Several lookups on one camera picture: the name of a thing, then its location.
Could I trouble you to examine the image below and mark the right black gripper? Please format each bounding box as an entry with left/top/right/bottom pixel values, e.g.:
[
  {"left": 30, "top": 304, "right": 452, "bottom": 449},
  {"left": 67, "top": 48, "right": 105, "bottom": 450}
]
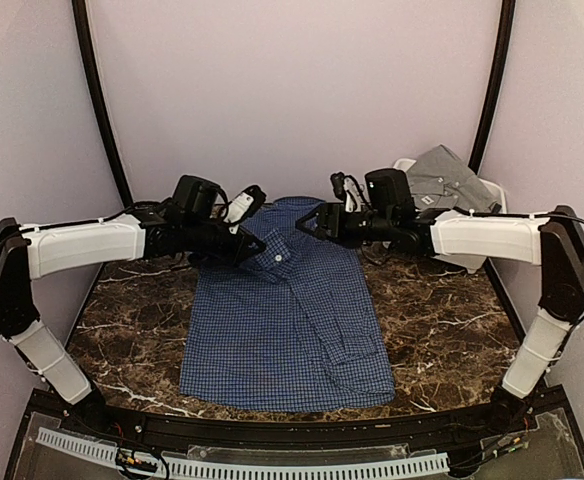
[{"left": 294, "top": 203, "right": 394, "bottom": 250}]

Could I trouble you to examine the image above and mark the left black frame post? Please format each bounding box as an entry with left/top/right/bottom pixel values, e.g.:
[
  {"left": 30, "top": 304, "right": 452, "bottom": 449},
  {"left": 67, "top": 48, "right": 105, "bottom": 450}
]
[{"left": 71, "top": 0, "right": 133, "bottom": 207}]

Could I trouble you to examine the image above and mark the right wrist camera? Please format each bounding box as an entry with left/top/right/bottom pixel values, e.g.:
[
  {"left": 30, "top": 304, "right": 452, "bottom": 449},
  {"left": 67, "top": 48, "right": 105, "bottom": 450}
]
[{"left": 330, "top": 172, "right": 367, "bottom": 213}]

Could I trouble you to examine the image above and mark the white slotted cable duct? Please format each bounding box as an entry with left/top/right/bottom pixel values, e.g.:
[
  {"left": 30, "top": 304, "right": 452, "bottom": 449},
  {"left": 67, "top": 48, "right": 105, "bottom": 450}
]
[{"left": 36, "top": 427, "right": 449, "bottom": 479}]

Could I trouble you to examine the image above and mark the clear acrylic plate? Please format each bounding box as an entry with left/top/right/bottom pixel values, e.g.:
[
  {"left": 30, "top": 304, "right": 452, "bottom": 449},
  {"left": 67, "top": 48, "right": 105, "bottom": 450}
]
[{"left": 186, "top": 444, "right": 409, "bottom": 465}]

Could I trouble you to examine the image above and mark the grey folded shirt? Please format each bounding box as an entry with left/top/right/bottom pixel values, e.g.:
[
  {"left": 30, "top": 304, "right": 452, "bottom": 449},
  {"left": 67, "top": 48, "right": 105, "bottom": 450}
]
[{"left": 406, "top": 145, "right": 505, "bottom": 213}]

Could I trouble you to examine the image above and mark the right black frame post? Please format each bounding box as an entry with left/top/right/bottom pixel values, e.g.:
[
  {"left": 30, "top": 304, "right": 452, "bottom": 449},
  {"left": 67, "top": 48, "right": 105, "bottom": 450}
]
[{"left": 468, "top": 0, "right": 517, "bottom": 174}]

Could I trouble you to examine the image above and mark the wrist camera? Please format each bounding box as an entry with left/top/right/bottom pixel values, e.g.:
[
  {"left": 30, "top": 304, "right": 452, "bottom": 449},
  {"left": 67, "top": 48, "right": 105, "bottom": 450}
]
[
  {"left": 330, "top": 172, "right": 367, "bottom": 213},
  {"left": 220, "top": 185, "right": 267, "bottom": 234}
]

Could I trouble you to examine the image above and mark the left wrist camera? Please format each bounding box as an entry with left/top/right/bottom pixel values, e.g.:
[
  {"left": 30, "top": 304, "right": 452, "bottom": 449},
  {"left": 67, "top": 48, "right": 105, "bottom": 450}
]
[{"left": 220, "top": 185, "right": 267, "bottom": 234}]

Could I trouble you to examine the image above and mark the blue checked long sleeve shirt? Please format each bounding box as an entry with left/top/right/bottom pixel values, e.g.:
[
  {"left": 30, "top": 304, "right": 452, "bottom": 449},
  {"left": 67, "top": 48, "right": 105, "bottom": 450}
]
[{"left": 179, "top": 197, "right": 395, "bottom": 412}]

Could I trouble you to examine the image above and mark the black curved front rail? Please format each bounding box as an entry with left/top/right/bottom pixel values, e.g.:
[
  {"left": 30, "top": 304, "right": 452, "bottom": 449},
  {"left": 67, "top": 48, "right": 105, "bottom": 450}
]
[{"left": 48, "top": 397, "right": 537, "bottom": 458}]

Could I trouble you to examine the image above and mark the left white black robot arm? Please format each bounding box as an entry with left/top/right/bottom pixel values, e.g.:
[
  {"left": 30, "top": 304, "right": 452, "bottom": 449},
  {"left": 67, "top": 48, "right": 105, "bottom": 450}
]
[{"left": 0, "top": 175, "right": 266, "bottom": 436}]

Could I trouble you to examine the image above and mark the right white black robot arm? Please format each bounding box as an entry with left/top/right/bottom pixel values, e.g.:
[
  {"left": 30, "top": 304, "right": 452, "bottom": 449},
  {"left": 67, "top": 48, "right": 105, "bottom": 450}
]
[{"left": 296, "top": 168, "right": 584, "bottom": 434}]

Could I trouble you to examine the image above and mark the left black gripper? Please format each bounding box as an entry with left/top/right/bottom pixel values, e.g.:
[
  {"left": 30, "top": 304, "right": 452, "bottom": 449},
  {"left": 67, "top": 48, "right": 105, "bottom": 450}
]
[{"left": 184, "top": 217, "right": 267, "bottom": 268}]

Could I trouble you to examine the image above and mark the black frame post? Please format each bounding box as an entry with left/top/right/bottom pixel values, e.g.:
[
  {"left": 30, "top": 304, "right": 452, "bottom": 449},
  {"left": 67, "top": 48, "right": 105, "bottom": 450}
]
[
  {"left": 468, "top": 0, "right": 517, "bottom": 174},
  {"left": 71, "top": 0, "right": 133, "bottom": 207}
]

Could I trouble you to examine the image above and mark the white plastic bin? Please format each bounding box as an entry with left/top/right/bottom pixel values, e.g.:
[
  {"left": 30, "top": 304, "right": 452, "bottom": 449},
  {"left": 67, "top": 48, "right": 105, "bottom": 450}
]
[{"left": 393, "top": 158, "right": 507, "bottom": 273}]

